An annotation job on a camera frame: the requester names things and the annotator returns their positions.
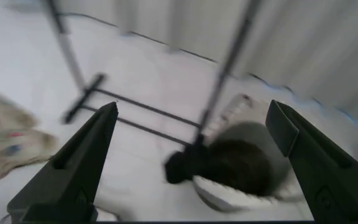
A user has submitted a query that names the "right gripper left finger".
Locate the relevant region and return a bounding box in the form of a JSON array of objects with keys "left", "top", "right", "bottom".
[{"left": 7, "top": 101, "right": 119, "bottom": 222}]

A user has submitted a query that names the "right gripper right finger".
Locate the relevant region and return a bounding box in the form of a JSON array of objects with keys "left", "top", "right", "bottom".
[{"left": 265, "top": 99, "right": 358, "bottom": 222}]

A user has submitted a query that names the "cream printed garment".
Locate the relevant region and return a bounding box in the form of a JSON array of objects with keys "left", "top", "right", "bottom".
[{"left": 0, "top": 83, "right": 58, "bottom": 184}]

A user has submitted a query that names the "white laundry basket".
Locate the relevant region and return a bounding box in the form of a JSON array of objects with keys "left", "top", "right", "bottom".
[{"left": 193, "top": 93, "right": 312, "bottom": 214}]

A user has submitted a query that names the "black clothes rack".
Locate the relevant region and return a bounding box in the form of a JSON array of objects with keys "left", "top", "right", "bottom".
[{"left": 42, "top": 0, "right": 262, "bottom": 149}]

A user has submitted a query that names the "black garment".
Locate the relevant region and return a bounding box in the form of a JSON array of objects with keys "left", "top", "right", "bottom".
[{"left": 165, "top": 138, "right": 275, "bottom": 197}]

